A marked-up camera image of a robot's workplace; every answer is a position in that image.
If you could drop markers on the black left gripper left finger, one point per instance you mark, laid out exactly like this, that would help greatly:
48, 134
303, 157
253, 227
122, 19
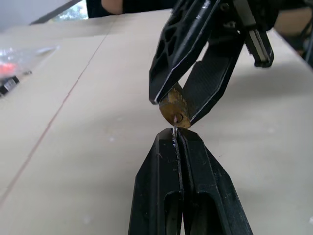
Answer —
156, 186

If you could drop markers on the clear plastic bag with parts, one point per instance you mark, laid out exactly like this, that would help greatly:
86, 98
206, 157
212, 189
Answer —
14, 66

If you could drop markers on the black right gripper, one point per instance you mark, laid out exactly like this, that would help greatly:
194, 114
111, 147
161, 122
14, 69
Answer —
247, 12

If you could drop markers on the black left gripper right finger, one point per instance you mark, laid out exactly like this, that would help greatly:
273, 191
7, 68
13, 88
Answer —
207, 191

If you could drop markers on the dark window frame bar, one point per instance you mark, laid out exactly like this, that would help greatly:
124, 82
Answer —
52, 13

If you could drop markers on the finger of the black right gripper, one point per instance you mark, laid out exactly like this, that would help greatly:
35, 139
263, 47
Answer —
210, 83

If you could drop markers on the brass padlock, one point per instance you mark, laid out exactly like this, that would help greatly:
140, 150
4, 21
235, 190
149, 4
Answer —
172, 107

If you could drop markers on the small silver key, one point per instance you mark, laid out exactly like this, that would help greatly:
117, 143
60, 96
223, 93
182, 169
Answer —
175, 126

